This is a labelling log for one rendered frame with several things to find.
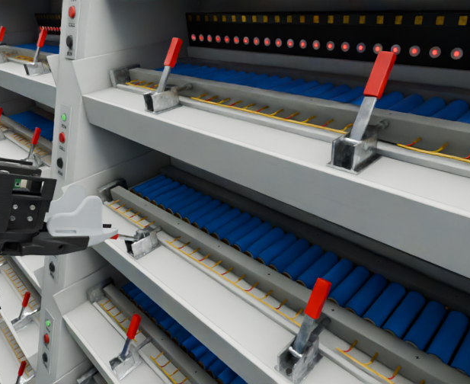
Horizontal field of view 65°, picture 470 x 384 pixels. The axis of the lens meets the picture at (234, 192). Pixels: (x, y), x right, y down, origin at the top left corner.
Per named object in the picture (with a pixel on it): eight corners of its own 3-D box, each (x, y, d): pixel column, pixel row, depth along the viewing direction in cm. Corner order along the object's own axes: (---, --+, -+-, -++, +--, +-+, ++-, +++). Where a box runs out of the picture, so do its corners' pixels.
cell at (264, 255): (297, 246, 50) (265, 272, 46) (286, 241, 51) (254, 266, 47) (297, 235, 49) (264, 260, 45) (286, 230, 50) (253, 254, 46)
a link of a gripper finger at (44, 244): (95, 241, 41) (4, 241, 34) (91, 254, 41) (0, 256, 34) (78, 225, 44) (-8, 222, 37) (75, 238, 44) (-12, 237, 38)
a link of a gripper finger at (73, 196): (120, 192, 47) (46, 186, 40) (109, 235, 48) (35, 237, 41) (107, 184, 49) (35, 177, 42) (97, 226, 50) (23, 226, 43)
